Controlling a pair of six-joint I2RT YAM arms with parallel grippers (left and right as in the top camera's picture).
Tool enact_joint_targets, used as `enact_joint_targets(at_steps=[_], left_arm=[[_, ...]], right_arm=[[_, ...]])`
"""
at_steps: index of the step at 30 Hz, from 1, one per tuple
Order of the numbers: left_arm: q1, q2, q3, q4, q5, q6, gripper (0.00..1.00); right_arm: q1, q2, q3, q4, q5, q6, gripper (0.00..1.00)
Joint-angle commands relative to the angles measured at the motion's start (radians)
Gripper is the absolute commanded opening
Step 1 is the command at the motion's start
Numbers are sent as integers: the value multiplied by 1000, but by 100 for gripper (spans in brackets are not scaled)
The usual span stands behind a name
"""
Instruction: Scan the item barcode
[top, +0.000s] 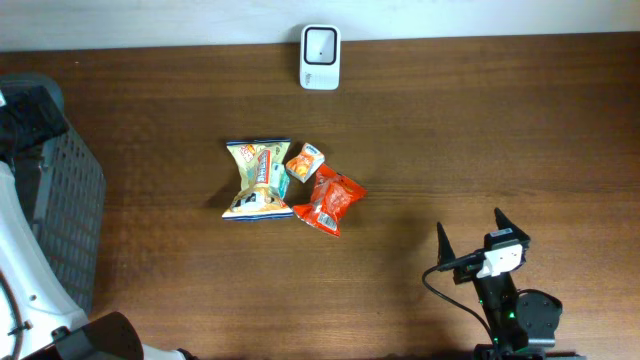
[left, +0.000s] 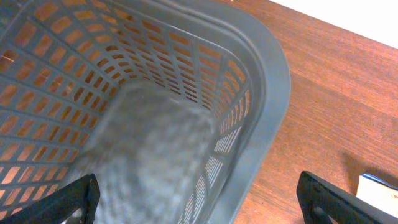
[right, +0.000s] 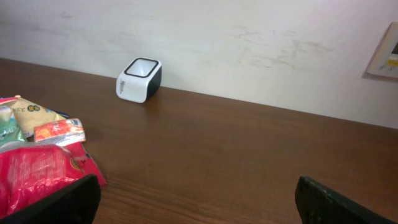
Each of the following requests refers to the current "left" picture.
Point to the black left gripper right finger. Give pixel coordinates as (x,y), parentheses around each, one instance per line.
(323,202)

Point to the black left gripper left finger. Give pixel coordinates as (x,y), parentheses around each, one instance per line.
(83,194)

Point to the yellow snack bag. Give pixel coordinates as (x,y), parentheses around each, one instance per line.
(378,193)

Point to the grey plastic mesh basket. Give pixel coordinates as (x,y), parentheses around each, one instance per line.
(172,105)

